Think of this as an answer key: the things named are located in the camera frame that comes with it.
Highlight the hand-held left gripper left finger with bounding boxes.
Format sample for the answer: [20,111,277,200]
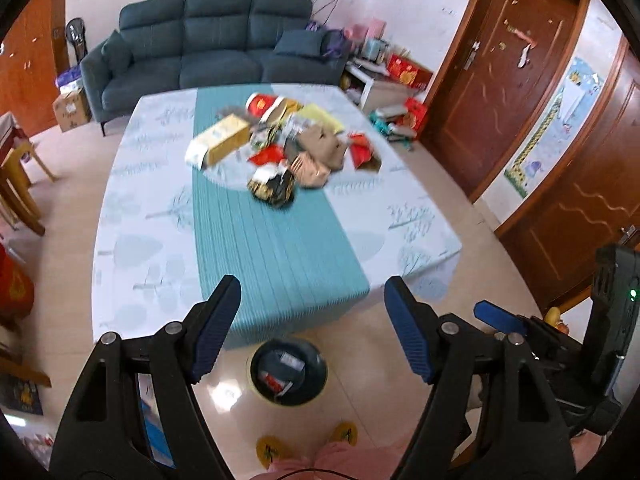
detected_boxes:
[50,275,243,480]

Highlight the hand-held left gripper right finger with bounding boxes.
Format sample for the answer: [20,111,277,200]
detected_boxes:
[384,276,576,480]

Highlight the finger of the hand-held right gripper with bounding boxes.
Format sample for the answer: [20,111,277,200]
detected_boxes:
[474,300,583,366]

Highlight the black round trash bin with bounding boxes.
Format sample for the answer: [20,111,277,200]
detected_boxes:
[250,338,328,407]

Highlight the teal leaf print tablecloth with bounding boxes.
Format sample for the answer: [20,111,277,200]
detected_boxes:
[92,84,462,351]

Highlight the brown wooden door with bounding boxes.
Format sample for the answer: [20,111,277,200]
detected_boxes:
[420,0,591,201]
[0,0,68,136]
[495,40,640,311]

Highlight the person's pink trousers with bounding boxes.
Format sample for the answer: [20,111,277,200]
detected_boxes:
[267,435,416,480]

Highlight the black gold packet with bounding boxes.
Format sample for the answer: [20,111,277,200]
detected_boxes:
[247,167,298,208]

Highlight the red flat packet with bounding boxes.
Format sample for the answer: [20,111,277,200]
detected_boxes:
[248,145,288,167]

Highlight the small brown box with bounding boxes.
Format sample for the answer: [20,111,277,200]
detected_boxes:
[290,154,332,191]

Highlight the red open box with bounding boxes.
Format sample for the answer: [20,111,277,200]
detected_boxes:
[347,132,383,173]

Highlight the yellow white carton box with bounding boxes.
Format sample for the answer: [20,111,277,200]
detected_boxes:
[185,114,251,170]

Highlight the giraffe height chart poster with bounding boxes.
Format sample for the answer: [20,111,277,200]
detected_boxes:
[504,57,606,198]

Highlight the large brown box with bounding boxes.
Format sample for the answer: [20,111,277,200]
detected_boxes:
[299,125,348,171]

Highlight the red gift bag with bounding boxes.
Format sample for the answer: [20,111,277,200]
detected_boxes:
[0,245,36,321]

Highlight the teal plastic toy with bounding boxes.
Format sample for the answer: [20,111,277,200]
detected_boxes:
[370,105,418,151]

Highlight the red gift box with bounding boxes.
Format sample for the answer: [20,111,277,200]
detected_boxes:
[402,99,428,133]
[386,55,433,91]

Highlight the red paper cup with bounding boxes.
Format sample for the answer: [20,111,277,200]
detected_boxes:
[245,92,286,121]

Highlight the orange yellow packet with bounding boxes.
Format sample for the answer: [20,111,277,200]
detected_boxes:
[272,97,303,126]

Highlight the yellow plastic bag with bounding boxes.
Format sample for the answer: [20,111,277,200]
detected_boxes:
[295,103,346,136]

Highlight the yellow wooden chair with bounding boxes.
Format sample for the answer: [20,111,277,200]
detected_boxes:
[0,137,58,237]

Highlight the white low cabinet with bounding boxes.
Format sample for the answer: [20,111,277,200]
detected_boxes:
[345,57,391,106]

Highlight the cardboard box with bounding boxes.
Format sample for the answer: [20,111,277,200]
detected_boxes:
[52,85,93,133]

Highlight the pale round container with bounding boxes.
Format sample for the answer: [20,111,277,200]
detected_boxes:
[361,40,390,63]

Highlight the dark teal sofa pillow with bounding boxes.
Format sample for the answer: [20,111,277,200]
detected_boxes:
[101,30,133,78]
[274,29,326,58]

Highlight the dark teal sofa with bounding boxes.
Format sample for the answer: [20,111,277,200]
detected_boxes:
[80,0,353,128]

